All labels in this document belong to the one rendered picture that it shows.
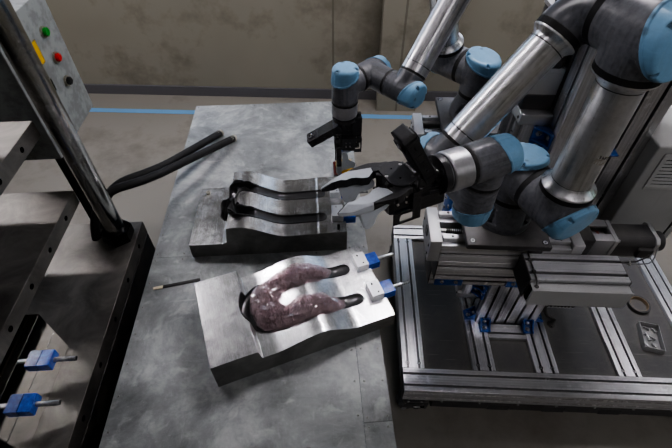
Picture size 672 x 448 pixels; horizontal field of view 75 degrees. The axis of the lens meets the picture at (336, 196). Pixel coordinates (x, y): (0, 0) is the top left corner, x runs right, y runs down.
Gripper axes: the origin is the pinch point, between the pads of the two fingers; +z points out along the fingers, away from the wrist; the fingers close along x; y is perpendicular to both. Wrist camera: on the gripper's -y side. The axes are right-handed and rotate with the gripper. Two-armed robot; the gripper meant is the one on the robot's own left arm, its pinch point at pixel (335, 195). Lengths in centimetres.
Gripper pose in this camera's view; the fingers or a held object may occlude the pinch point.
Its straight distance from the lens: 69.8
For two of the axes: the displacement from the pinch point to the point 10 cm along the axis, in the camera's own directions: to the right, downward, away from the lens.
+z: -9.2, 2.8, -2.8
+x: -3.9, -5.5, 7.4
